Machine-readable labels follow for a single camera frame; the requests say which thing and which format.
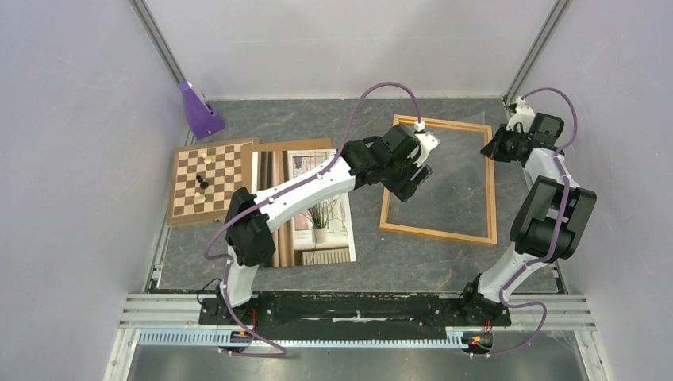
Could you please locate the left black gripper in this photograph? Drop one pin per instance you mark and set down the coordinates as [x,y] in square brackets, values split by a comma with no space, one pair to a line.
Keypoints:
[404,190]

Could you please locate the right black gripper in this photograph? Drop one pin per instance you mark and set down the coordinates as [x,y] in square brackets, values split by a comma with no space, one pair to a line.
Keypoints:
[494,150]

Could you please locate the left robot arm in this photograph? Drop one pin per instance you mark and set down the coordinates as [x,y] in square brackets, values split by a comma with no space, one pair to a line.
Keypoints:
[252,218]

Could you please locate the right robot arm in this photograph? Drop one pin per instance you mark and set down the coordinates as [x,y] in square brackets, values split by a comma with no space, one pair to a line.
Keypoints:
[548,226]

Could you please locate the window plant photo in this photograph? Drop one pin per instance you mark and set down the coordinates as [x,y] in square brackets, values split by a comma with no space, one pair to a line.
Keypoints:
[319,235]

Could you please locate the black chess piece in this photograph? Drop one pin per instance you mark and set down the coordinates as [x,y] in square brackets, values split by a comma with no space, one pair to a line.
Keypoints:
[203,183]

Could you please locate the wooden chessboard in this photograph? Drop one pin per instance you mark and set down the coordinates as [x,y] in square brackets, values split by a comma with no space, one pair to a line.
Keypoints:
[224,175]

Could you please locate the white chess piece lower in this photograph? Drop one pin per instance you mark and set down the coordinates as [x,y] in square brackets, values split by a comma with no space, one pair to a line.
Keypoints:
[199,198]

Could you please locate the purple plastic stand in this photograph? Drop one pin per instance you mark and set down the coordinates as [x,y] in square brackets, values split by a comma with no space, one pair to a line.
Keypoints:
[203,120]

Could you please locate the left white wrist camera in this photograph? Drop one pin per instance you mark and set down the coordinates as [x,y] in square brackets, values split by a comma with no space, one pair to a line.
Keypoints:
[427,141]

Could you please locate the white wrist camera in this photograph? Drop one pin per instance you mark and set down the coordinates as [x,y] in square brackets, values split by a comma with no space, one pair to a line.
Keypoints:
[427,141]
[522,116]

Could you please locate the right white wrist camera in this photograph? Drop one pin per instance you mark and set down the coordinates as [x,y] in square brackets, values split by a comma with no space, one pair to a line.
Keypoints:
[522,116]

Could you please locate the wooden picture frame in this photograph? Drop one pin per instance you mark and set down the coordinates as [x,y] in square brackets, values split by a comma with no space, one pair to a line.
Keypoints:
[491,237]

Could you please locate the brown frame backing board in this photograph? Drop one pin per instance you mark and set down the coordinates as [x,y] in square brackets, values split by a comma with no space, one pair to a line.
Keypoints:
[247,150]

